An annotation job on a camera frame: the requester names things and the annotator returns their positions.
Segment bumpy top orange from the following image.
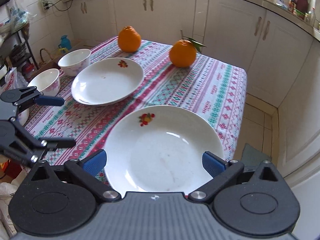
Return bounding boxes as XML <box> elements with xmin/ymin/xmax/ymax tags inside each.
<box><xmin>118</xmin><ymin>26</ymin><xmax>142</xmax><ymax>53</ymax></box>

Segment orange with green leaf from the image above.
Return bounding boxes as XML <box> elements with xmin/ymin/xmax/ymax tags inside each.
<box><xmin>169</xmin><ymin>36</ymin><xmax>206</xmax><ymax>68</ymax></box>

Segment black metal kitchen rack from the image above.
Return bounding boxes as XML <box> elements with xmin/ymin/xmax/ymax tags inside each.
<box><xmin>1</xmin><ymin>0</ymin><xmax>39</xmax><ymax>71</ymax></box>

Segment small white floral bowl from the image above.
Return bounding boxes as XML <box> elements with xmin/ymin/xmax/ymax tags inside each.
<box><xmin>17</xmin><ymin>68</ymin><xmax>61</xmax><ymax>127</ymax></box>

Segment red white plastic bag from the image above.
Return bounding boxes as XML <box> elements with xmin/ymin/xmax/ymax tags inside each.
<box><xmin>1</xmin><ymin>68</ymin><xmax>28</xmax><ymax>92</ymax></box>

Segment far white floral bowl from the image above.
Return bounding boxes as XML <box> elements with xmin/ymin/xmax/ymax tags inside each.
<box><xmin>57</xmin><ymin>49</ymin><xmax>92</xmax><ymax>77</ymax></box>

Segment white kitchen cabinets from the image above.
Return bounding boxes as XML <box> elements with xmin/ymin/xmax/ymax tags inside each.
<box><xmin>68</xmin><ymin>0</ymin><xmax>319</xmax><ymax>177</ymax></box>

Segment patterned red green tablecloth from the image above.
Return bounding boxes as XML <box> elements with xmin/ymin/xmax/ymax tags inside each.
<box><xmin>23</xmin><ymin>35</ymin><xmax>249</xmax><ymax>188</ymax></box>

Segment wicker basket with handle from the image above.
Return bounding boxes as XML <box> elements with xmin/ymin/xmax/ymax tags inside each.
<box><xmin>30</xmin><ymin>48</ymin><xmax>60</xmax><ymax>80</ymax></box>

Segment blue thermos jug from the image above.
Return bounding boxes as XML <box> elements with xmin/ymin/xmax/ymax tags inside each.
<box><xmin>58</xmin><ymin>35</ymin><xmax>72</xmax><ymax>53</ymax></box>

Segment white plate with fruit print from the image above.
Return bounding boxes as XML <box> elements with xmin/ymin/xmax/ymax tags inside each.
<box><xmin>104</xmin><ymin>105</ymin><xmax>224</xmax><ymax>196</ymax></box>

